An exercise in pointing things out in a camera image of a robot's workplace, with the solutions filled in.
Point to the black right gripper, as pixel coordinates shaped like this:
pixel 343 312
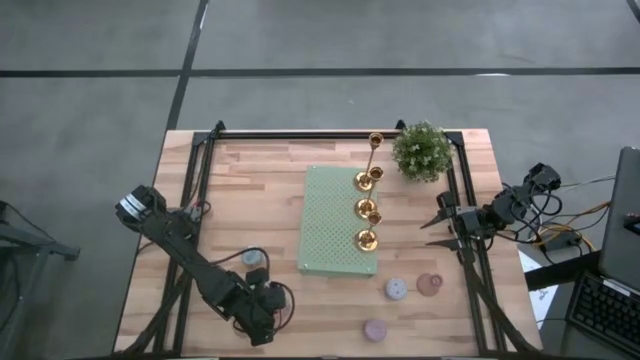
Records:
pixel 467 222

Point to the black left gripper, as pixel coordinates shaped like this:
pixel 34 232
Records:
pixel 252 310

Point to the blue mosaic tealight holder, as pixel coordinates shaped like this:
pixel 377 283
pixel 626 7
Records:
pixel 251 258

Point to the pink glass candle holder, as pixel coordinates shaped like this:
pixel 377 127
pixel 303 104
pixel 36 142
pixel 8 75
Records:
pixel 429 284

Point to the white dotted tealight holder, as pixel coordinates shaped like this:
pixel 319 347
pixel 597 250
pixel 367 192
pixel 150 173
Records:
pixel 396 289

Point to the short gold candlestick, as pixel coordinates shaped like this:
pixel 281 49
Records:
pixel 366 240

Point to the medium gold candlestick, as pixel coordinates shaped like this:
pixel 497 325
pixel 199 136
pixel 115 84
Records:
pixel 366 207

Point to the tall gold candlestick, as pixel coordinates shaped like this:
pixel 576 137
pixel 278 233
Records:
pixel 365 182

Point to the pink mosaic tealight holder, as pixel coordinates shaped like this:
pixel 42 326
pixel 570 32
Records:
pixel 375 331

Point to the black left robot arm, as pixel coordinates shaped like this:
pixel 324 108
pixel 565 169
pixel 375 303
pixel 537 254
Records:
pixel 185 250

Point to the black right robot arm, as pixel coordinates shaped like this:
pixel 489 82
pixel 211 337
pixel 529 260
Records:
pixel 520 200

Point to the potted green plant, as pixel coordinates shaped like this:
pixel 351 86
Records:
pixel 422 152

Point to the green perforated metal shelf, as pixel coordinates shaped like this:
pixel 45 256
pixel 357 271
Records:
pixel 330 225

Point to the black power adapter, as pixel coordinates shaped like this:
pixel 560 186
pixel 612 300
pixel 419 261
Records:
pixel 557 243

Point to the black desk beam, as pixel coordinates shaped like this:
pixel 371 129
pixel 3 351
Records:
pixel 555 275

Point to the white paper sheet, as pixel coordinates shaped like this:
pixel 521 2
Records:
pixel 542 300

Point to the black keyboard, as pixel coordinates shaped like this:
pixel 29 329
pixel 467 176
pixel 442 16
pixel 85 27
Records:
pixel 600 310

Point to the grey laptop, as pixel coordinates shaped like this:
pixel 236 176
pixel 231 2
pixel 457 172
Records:
pixel 620 240

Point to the small black device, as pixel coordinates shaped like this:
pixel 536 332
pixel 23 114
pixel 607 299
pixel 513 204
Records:
pixel 632 222

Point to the grey metal stand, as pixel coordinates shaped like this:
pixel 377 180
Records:
pixel 55 250

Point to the black aluminium frame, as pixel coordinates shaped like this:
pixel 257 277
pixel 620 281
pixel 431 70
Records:
pixel 300 135

